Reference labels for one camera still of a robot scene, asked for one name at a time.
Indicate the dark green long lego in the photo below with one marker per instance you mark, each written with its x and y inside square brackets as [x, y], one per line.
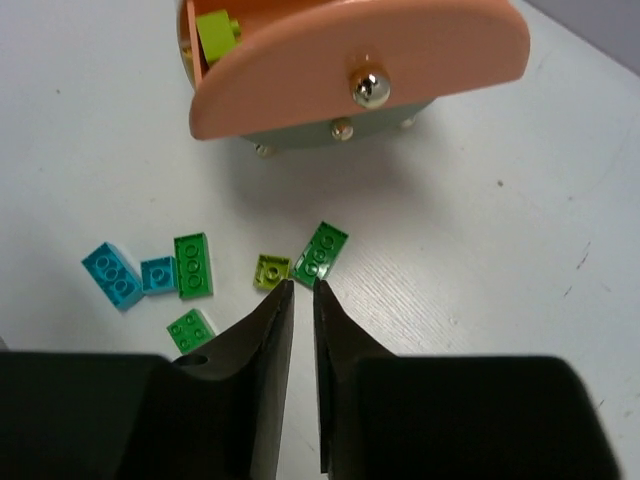
[320, 254]

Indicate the blue square lego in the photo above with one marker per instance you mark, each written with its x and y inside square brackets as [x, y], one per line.
[159, 275]

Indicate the lime square lego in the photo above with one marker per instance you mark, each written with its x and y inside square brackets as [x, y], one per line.
[270, 271]

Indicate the green square lego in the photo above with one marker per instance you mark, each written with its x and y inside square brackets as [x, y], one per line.
[190, 331]

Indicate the lime small lego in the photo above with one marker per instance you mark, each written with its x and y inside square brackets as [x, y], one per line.
[218, 34]

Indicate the orange top drawer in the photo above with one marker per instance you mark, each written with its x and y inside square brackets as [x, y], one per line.
[304, 61]

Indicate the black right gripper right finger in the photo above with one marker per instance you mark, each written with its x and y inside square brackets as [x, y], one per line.
[386, 416]

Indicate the blue long lego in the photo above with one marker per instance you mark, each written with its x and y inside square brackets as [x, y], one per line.
[115, 276]

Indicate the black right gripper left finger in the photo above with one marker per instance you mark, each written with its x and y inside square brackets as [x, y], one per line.
[214, 413]

